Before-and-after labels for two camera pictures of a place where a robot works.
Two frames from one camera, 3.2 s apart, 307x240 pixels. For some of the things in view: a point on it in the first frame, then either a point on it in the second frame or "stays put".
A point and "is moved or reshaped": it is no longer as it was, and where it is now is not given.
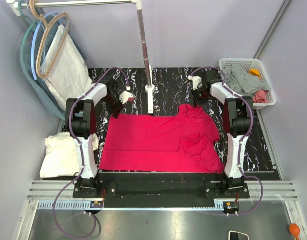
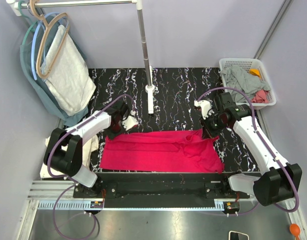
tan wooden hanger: x=45 y=31 stays put
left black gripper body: x=114 y=107 → x=113 y=131
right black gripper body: x=199 y=97 → x=208 y=130
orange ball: x=294 y=230 stays put
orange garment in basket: x=255 y=72 stays put
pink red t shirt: x=182 y=141 is moved or reshaped
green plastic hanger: x=32 y=25 stays put
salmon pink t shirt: x=260 y=96 stays put
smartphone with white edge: x=235 y=235 stays put
